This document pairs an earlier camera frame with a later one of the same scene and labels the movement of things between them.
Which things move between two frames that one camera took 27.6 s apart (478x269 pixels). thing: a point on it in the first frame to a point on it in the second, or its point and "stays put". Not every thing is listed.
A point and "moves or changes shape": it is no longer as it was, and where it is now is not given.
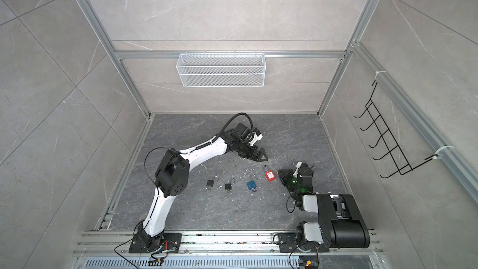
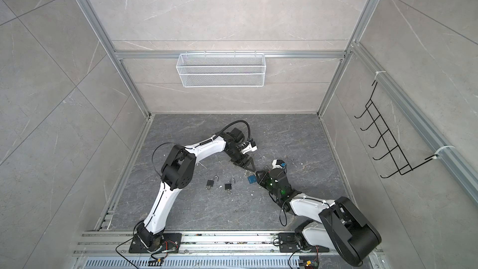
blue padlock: [251, 185] moves or changes shape
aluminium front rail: [259, 244] stays put
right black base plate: [288, 243] stays put
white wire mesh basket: [222, 70] stays put
